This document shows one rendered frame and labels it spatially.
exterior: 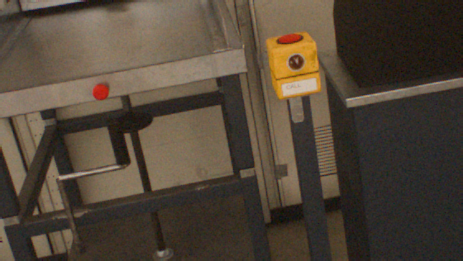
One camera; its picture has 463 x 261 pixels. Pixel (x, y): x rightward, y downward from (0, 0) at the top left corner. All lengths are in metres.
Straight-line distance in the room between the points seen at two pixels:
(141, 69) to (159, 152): 0.84
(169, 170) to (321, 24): 0.69
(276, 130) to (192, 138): 0.28
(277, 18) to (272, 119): 0.33
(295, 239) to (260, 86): 0.52
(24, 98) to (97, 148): 0.80
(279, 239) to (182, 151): 0.44
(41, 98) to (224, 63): 0.39
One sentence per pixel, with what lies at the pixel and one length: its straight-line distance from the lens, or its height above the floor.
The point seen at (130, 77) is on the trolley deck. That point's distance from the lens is 1.47.
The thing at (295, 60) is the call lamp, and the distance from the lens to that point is 1.23.
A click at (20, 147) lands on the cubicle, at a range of 2.30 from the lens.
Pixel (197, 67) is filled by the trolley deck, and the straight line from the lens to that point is 1.47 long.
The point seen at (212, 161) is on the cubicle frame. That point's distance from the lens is 2.30.
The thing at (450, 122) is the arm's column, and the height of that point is 0.66.
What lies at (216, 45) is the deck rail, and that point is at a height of 0.85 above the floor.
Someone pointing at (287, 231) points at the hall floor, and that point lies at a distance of 2.38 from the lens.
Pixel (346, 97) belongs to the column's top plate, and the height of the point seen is 0.75.
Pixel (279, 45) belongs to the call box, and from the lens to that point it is 1.25.
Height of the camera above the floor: 1.26
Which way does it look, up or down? 23 degrees down
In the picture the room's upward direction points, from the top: 10 degrees counter-clockwise
